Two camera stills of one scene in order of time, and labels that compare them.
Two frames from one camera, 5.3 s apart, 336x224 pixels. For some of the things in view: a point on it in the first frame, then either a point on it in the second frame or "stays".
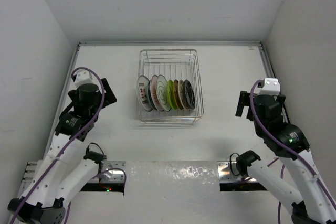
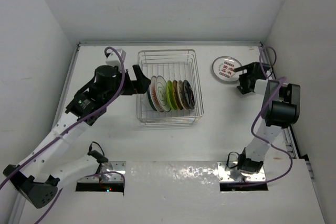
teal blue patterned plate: (149, 95) stays
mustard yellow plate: (176, 95) stays
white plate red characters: (142, 83) to (222, 68)
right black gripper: (244, 99) to (243, 86)
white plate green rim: (163, 92) stays
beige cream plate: (180, 90) stays
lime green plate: (170, 93) stays
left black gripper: (108, 98) to (138, 86)
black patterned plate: (189, 95) stays
